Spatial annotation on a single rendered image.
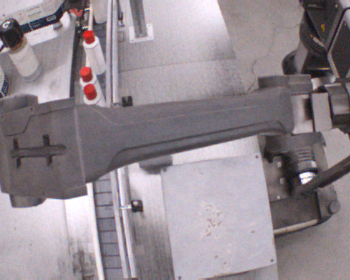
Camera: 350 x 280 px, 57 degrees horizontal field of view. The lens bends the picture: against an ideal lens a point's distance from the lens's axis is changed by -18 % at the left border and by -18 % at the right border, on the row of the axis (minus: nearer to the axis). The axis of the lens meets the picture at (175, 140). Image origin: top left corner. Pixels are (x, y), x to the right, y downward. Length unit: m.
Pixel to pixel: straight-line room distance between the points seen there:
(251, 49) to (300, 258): 1.36
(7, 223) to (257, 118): 0.97
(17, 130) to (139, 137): 0.11
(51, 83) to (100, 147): 1.02
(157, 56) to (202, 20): 0.24
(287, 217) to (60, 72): 1.17
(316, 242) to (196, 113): 1.73
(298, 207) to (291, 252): 0.31
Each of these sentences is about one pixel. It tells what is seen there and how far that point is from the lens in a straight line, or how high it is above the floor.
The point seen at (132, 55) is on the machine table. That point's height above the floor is 0.83.
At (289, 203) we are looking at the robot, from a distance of 1.77.
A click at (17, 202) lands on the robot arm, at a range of 0.36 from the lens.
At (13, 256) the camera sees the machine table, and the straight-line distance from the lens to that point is 1.22.
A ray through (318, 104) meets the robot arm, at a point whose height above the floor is 1.47.
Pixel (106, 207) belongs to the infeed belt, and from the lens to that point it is 1.07.
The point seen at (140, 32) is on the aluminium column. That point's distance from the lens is 1.39.
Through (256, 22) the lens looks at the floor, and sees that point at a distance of 2.62.
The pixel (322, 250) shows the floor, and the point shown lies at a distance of 2.05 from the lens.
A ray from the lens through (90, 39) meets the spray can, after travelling 1.12.
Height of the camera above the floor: 1.90
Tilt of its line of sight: 66 degrees down
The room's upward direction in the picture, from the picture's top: 5 degrees counter-clockwise
